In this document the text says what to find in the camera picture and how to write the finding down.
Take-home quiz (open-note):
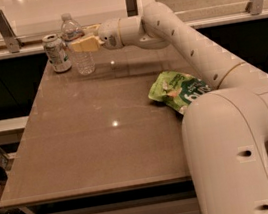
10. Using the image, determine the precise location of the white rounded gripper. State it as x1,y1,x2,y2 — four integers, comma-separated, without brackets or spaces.
69,18,123,53

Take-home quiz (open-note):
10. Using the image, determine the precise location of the clear plastic water bottle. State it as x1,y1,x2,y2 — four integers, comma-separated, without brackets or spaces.
61,13,96,75

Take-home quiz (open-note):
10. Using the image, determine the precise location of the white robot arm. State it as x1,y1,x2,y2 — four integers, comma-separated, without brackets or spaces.
71,1,268,214

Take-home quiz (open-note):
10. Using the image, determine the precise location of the green white 7up can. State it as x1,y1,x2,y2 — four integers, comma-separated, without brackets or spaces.
42,34,72,73

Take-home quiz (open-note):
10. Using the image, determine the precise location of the green snack chip bag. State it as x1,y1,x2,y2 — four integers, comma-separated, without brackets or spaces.
148,71,211,115

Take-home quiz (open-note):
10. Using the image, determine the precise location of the brown table with drawer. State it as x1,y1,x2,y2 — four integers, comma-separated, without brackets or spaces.
0,47,202,214

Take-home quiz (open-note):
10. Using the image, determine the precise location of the middle metal railing bracket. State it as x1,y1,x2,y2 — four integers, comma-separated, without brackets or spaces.
125,0,138,17

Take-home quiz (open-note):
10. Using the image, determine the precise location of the left metal railing bracket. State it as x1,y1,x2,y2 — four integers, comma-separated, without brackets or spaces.
0,10,22,53

